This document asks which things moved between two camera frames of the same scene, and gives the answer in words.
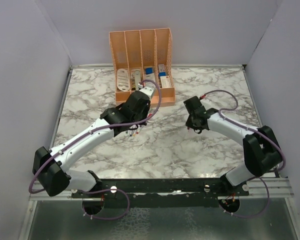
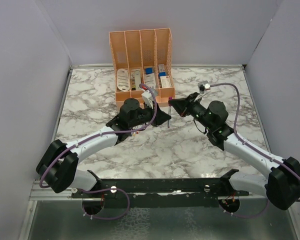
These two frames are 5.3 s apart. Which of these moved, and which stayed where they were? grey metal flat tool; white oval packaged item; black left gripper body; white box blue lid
Moved: black left gripper body
Stayed: white oval packaged item; white box blue lid; grey metal flat tool
